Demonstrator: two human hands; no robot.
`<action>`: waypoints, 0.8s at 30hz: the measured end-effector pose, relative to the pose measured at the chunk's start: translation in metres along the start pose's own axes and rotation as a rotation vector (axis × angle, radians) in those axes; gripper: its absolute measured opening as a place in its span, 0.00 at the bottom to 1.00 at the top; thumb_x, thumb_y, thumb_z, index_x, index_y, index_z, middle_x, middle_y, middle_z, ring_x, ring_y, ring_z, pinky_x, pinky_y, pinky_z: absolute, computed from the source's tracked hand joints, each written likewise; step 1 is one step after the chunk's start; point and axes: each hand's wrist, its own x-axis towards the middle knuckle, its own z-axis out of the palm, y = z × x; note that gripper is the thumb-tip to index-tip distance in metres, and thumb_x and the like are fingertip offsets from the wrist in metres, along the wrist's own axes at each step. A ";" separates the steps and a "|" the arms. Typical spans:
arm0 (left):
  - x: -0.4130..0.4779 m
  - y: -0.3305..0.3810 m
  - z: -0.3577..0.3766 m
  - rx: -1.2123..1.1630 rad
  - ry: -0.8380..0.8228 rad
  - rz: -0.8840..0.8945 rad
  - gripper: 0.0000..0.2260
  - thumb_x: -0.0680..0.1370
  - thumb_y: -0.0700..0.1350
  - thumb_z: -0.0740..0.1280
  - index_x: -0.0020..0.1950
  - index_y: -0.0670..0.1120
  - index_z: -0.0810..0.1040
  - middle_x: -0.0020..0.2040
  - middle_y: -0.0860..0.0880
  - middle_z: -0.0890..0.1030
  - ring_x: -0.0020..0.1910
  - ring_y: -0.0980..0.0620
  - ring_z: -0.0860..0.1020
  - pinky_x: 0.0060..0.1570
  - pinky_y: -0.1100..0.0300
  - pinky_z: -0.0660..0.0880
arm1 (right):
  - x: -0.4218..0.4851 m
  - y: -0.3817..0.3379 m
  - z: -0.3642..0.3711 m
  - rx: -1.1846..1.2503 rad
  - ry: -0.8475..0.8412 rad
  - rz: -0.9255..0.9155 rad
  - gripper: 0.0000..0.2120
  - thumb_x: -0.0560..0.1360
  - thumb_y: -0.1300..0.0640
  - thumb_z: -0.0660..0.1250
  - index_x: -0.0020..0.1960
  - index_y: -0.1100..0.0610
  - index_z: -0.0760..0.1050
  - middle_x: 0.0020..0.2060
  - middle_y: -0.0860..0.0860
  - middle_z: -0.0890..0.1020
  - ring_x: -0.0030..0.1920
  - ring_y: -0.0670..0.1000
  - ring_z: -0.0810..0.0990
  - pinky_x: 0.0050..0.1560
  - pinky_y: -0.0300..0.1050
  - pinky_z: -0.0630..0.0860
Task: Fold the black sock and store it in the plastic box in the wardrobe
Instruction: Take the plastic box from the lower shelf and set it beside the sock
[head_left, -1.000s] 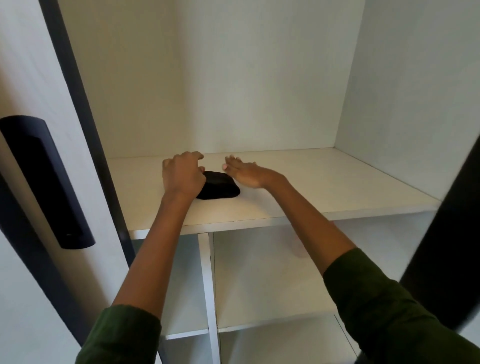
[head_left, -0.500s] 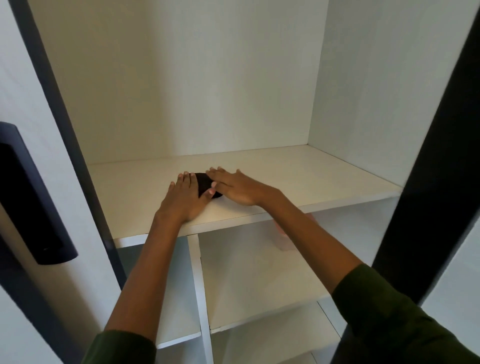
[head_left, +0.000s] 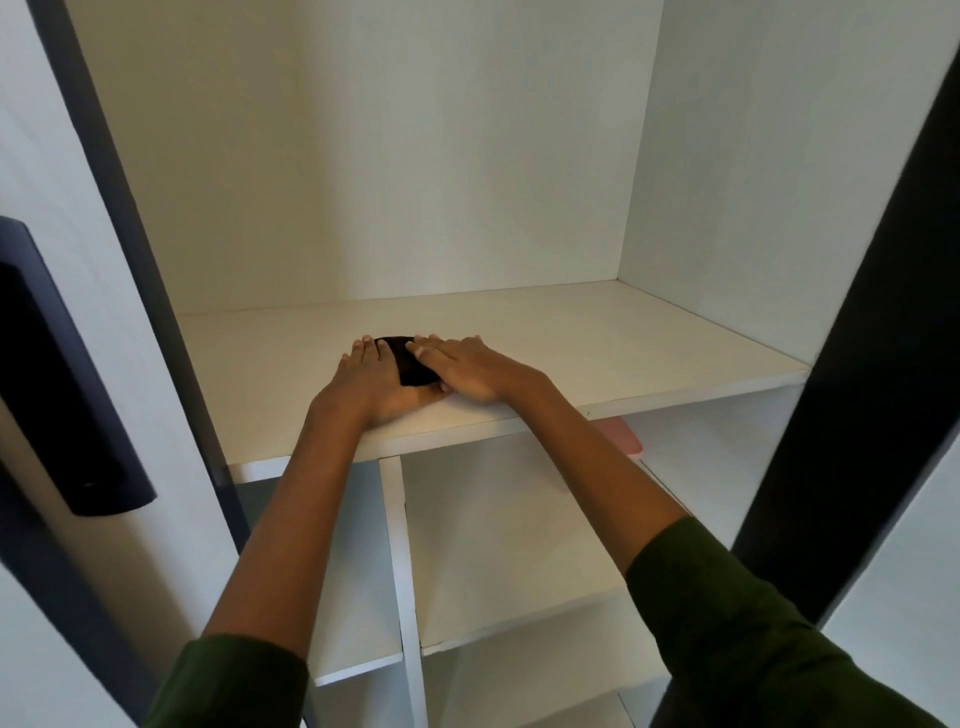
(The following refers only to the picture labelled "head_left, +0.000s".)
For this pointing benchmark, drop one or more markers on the person's right hand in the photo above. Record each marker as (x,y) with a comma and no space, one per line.
(472,371)

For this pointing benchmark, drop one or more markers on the person's left hand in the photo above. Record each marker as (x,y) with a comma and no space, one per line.
(367,390)

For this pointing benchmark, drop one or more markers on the person's left thumb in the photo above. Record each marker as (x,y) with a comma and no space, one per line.
(426,396)

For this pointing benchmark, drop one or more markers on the person's right fingers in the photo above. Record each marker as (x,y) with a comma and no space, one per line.
(431,348)

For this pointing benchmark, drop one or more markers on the black cloth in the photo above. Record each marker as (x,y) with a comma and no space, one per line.
(411,367)

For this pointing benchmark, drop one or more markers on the person's right forearm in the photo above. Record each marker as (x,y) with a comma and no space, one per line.
(592,465)

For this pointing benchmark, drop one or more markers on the person's left forearm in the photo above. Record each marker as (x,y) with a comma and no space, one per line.
(292,525)

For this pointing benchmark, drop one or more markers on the white wardrobe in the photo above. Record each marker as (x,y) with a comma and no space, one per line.
(480,187)

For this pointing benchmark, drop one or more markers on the wide white wardrobe shelf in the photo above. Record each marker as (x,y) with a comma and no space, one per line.
(600,345)

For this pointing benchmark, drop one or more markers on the white vertical shelf divider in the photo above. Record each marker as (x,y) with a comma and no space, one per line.
(401,570)

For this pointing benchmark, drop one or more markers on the small white shelf board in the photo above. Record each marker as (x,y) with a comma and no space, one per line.
(510,555)
(360,637)

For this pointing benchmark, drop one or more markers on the pink flat item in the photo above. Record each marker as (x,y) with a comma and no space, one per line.
(621,436)

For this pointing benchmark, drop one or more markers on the dark green shirt sleeve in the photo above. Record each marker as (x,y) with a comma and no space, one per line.
(750,637)
(232,686)

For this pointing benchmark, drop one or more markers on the white wardrobe door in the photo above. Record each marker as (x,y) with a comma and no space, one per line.
(75,375)
(870,375)

